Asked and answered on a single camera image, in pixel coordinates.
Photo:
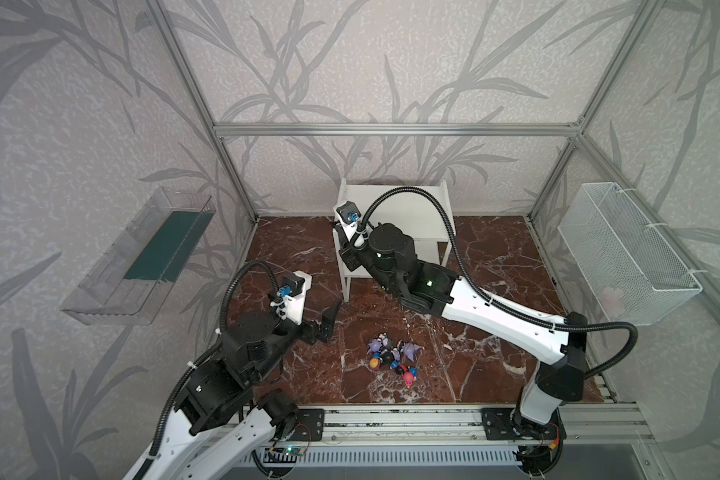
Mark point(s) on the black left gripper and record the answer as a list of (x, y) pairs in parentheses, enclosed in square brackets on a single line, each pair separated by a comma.
[(315, 324)]

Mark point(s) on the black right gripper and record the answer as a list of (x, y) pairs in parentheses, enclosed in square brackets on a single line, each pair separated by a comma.
[(348, 252)]

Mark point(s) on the purple winged figure toy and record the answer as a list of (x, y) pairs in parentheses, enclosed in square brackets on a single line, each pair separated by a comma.
[(408, 350)]

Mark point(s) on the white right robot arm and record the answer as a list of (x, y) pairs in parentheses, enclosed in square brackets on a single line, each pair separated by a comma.
[(558, 343)]

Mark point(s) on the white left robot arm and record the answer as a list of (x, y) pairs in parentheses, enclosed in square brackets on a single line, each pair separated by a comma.
[(211, 419)]

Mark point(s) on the white two-tier shelf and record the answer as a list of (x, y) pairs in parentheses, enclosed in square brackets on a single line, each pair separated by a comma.
[(412, 213)]

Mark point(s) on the grey blue penguin toy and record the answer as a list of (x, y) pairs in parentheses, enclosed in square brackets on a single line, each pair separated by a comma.
[(388, 359)]

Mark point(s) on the pink red blue toy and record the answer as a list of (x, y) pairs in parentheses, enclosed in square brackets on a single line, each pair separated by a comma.
[(408, 375)]

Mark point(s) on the pink toy in basket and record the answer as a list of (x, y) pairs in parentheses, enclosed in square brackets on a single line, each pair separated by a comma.
[(612, 301)]

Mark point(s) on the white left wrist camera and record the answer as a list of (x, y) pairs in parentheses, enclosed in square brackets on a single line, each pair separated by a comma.
[(290, 299)]

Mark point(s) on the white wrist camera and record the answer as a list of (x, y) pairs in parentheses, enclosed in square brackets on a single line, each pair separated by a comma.
[(348, 218), (290, 299)]

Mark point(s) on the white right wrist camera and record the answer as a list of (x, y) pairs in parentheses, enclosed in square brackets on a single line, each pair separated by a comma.
[(348, 218)]

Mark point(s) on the aluminium frame horizontal bar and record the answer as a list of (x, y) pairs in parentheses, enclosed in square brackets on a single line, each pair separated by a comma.
[(224, 130)]

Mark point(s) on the clear plastic wall bin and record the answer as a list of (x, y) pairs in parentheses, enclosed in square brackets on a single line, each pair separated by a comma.
[(129, 284)]

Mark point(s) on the white wire mesh basket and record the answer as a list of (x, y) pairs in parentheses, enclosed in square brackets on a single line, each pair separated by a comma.
[(616, 245)]

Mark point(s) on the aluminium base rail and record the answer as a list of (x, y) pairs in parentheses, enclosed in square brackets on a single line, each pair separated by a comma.
[(377, 425)]

